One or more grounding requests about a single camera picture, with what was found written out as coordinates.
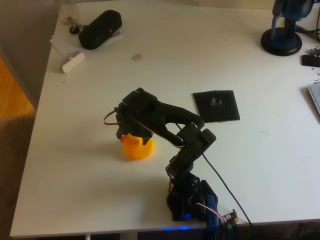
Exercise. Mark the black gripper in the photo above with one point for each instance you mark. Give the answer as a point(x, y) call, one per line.
point(130, 129)

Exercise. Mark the orange toy duck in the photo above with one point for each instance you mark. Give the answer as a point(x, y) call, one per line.
point(137, 150)

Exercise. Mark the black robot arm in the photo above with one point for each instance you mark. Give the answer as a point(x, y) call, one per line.
point(190, 150)

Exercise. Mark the black square mat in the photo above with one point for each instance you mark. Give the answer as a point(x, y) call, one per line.
point(225, 112)

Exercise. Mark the white power adapter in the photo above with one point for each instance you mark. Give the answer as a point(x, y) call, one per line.
point(73, 62)

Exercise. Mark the blue table clamp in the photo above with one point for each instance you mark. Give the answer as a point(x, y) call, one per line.
point(212, 212)

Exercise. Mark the black glasses case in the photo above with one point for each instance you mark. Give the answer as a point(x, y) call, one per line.
point(100, 30)

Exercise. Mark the white paper sheets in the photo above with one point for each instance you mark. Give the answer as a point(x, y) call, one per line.
point(62, 43)

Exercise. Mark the small black round object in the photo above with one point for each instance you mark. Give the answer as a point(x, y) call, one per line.
point(74, 30)

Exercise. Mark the small controller board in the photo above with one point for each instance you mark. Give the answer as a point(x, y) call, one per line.
point(228, 217)

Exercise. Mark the clear plastic cola bottle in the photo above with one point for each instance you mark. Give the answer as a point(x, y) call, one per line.
point(68, 15)

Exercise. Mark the blue microphone with black base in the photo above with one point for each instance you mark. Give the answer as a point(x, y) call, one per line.
point(281, 42)

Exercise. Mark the grey laptop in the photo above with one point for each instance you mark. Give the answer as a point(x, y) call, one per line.
point(315, 96)

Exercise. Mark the small black flat device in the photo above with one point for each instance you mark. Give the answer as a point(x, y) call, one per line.
point(310, 60)

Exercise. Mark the small electronic parts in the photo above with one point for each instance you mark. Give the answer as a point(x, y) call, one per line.
point(315, 50)

